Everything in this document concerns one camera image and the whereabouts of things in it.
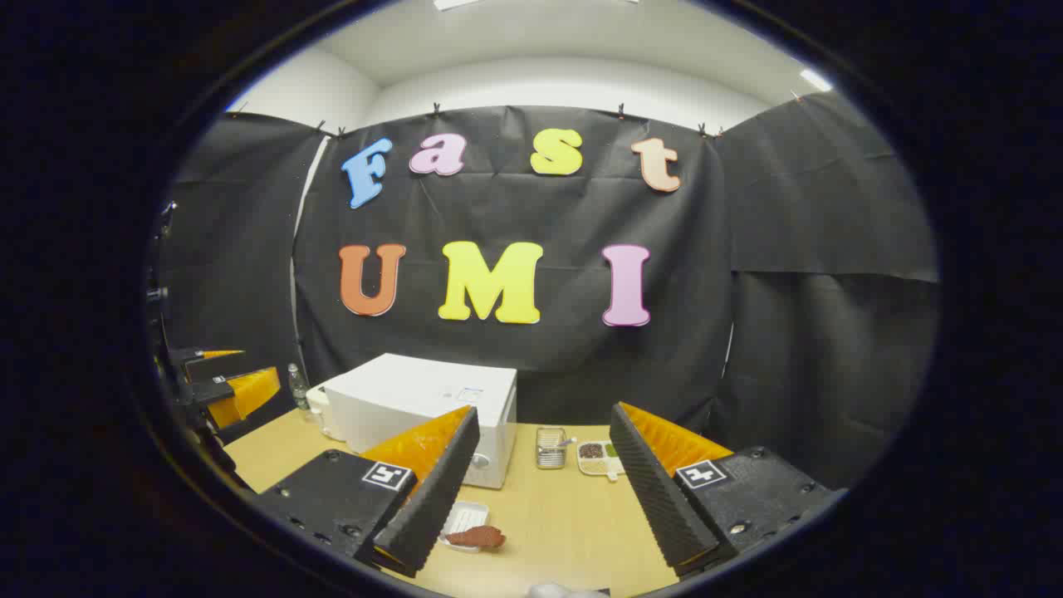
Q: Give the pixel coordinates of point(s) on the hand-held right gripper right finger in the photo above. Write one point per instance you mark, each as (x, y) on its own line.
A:
(656, 490)

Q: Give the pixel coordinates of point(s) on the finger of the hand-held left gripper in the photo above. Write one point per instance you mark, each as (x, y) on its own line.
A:
(195, 370)
(208, 392)

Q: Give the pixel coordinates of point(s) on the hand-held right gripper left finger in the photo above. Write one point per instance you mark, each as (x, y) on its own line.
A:
(432, 498)

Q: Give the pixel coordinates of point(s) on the red meat slice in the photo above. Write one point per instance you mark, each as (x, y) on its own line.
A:
(477, 537)

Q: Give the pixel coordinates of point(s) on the white microwave oven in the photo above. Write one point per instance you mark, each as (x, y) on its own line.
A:
(415, 390)

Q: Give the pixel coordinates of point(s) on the white rectangular tray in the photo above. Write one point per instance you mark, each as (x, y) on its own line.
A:
(463, 517)

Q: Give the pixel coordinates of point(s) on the divided plate with beans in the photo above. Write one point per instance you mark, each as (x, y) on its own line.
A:
(598, 458)

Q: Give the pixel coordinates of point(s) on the clear plastic water bottle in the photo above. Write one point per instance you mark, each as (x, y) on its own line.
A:
(297, 386)

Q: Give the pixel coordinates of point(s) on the metal utensil holder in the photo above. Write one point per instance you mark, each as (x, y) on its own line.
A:
(550, 450)

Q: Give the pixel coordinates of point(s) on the small white flat object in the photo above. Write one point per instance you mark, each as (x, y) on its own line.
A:
(565, 591)

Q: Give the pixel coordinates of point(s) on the ceiling light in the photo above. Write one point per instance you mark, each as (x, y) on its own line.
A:
(816, 80)
(455, 3)

